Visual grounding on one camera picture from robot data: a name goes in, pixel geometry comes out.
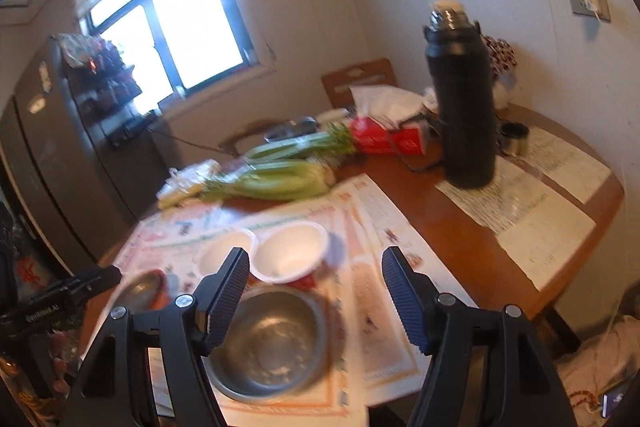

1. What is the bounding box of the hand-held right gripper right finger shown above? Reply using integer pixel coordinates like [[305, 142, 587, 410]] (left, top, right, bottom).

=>
[[381, 246, 573, 427]]

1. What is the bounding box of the steel basin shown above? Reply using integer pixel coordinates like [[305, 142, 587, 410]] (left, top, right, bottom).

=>
[[263, 117, 318, 142]]

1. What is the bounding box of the small printed newspaper sheet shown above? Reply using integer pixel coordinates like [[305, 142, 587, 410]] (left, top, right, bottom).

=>
[[142, 202, 223, 240]]

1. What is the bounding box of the black cord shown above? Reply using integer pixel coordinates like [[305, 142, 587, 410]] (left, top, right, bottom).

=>
[[400, 154, 448, 172]]

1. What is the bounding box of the dark glass door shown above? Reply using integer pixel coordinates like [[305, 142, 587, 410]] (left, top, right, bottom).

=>
[[0, 187, 76, 408]]

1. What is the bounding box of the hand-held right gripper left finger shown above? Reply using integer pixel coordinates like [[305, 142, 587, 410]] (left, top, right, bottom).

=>
[[60, 247, 251, 427]]

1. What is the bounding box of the black thermos flask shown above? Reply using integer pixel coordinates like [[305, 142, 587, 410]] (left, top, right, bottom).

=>
[[424, 0, 497, 188]]

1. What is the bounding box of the white bowl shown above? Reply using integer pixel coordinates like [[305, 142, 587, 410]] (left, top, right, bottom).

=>
[[248, 222, 329, 285]]

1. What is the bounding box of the grey refrigerator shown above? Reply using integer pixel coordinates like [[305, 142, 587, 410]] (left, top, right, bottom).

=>
[[0, 36, 168, 265]]

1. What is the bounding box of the steel cup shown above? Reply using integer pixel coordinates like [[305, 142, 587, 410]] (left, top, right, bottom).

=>
[[500, 123, 531, 156]]

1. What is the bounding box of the red tissue box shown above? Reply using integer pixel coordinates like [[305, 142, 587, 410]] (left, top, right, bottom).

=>
[[348, 86, 433, 156]]

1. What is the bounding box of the wooden chair with cutout back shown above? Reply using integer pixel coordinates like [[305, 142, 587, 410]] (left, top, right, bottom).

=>
[[321, 58, 398, 108]]

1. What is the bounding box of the thin green celery bundle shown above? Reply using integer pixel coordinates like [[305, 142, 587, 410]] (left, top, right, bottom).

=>
[[245, 123, 357, 165]]

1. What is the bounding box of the orange plastic plate with ears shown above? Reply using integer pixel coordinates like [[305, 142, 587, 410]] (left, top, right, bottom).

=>
[[120, 271, 169, 312]]

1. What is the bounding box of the clear plastic bag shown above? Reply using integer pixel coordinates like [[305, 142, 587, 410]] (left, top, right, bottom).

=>
[[157, 159, 223, 210]]

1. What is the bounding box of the large printed newspaper sheet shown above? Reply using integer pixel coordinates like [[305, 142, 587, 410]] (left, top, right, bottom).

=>
[[82, 202, 371, 427]]

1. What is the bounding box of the small black appliance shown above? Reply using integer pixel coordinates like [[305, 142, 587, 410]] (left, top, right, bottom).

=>
[[106, 117, 158, 151]]

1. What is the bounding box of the steel plate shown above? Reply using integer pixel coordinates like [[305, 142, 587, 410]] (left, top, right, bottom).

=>
[[117, 271, 163, 313]]

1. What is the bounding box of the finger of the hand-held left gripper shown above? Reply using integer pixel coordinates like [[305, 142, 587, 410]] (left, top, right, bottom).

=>
[[62, 264, 123, 303]]

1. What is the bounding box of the white printed paper sheet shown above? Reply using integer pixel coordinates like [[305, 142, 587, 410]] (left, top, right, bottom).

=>
[[510, 127, 613, 206], [435, 167, 598, 293]]

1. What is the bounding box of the black wire rack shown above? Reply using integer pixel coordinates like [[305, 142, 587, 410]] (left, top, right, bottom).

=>
[[57, 33, 166, 142]]

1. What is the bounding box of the large red paper bowl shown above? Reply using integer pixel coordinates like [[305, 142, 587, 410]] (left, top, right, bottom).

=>
[[199, 229, 258, 280]]

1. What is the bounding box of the wall socket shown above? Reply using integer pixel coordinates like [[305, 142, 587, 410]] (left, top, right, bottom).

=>
[[566, 0, 612, 22]]

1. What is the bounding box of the window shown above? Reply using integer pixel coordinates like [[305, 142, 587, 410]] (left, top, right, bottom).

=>
[[75, 0, 258, 100]]

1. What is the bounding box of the celery bundle with pale base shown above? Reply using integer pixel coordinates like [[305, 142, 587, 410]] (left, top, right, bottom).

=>
[[200, 157, 337, 202]]

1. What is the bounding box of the printed newspaper sheet with figures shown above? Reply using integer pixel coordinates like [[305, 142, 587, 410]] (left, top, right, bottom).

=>
[[340, 174, 478, 395]]

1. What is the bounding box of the deep steel bowl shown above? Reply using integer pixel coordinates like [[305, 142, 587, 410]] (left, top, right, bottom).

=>
[[205, 286, 331, 405]]

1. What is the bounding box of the pale crumpled cloth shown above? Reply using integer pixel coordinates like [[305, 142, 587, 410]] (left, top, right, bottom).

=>
[[555, 317, 640, 423]]

